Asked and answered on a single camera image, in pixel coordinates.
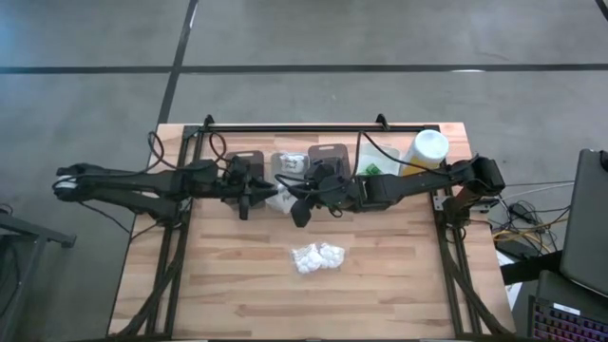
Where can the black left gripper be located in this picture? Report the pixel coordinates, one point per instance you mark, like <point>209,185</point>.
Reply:
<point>240,185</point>

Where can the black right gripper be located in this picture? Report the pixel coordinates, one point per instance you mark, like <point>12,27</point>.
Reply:
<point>335,192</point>

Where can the small clear printed bag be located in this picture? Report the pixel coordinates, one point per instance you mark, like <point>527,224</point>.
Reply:
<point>290,161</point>
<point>280,203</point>

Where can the clear bag of cotton balls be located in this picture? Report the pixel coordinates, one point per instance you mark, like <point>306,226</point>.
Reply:
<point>318,257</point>

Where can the small green bottle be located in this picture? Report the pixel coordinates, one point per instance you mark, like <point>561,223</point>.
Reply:
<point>372,169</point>

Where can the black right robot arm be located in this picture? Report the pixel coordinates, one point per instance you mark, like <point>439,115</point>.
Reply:
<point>404,185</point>

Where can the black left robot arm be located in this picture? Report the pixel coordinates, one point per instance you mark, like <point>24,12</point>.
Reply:
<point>142,183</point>

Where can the light translucent plastic bin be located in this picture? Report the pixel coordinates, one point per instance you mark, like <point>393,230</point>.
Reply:
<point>275,166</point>

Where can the dark grey plastic bin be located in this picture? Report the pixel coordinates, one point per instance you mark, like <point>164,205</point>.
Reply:
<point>254,159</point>
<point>328,152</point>

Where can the white plastic bin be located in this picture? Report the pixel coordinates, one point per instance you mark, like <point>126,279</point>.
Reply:
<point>387,159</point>

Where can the white yellow wipes canister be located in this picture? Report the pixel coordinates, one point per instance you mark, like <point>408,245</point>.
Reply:
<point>427,147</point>

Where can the black power adapter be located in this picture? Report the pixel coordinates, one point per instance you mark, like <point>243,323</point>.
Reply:
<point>515,249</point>

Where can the grey metal stand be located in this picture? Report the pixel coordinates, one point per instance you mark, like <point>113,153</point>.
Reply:
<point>28,230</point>

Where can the grey laptop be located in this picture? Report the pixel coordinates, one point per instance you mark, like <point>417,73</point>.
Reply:
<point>586,223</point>

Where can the backlit keyboard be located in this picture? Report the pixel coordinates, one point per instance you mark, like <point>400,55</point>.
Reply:
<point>560,325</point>

